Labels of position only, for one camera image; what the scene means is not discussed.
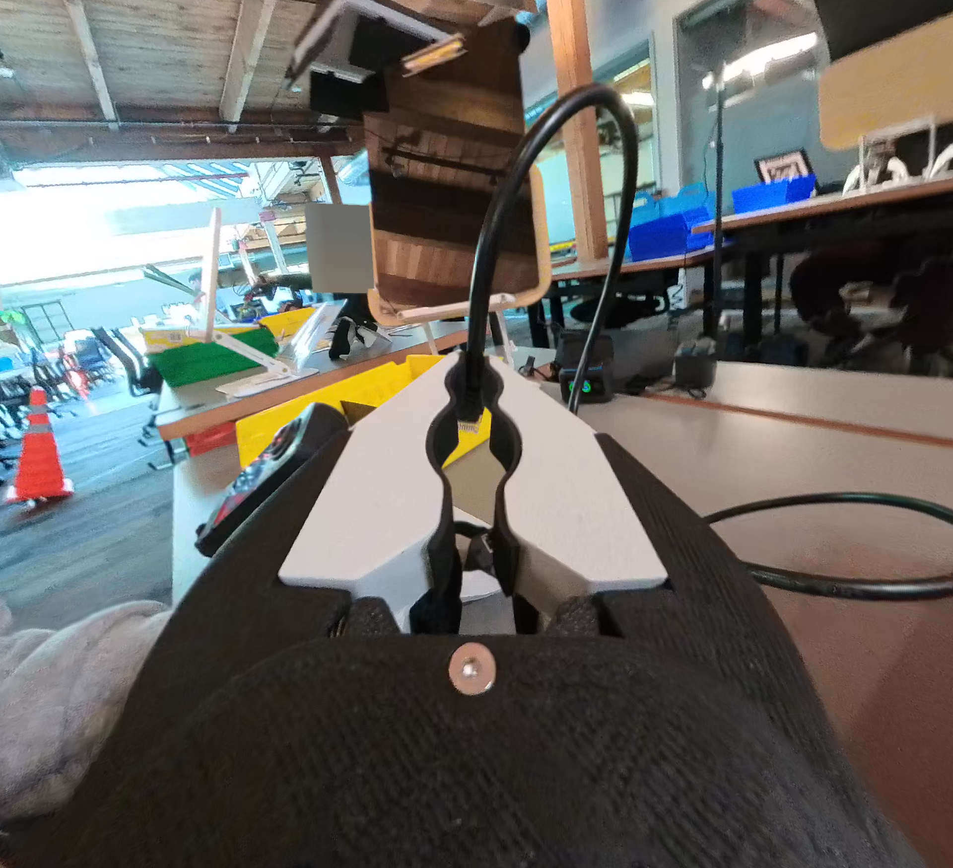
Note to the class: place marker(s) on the orange traffic cone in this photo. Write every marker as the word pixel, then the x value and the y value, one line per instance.
pixel 37 458

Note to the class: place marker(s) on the blue plastic bin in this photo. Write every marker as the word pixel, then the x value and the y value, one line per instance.
pixel 666 231
pixel 770 196

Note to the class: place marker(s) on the plywood panel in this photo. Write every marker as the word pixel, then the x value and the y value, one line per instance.
pixel 886 86

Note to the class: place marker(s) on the small black device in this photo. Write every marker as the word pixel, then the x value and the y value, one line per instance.
pixel 696 365

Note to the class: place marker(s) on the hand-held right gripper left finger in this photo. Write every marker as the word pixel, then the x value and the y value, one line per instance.
pixel 357 510

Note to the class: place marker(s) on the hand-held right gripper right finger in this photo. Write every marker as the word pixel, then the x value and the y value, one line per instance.
pixel 581 510

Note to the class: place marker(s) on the person in grey sweatshirt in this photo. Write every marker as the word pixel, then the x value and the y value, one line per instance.
pixel 59 697

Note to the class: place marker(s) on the black light stand pole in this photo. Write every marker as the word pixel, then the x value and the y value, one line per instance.
pixel 716 212

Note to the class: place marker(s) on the yellow plastic bin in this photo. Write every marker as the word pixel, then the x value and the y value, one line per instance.
pixel 387 376

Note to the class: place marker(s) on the white desk stand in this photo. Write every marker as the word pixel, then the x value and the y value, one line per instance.
pixel 216 272

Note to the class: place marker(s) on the black picture frame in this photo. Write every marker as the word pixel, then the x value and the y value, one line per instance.
pixel 782 166

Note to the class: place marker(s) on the green plastic bin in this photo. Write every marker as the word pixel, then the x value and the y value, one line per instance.
pixel 208 361

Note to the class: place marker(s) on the white and black mounted device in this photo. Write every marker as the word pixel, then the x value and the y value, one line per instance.
pixel 372 41

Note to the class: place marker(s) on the wood-edged table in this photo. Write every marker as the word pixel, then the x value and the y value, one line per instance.
pixel 856 201
pixel 223 410

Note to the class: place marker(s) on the black power station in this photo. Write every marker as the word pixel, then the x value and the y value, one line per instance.
pixel 584 369

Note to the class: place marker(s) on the wooden post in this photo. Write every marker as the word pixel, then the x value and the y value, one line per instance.
pixel 569 101

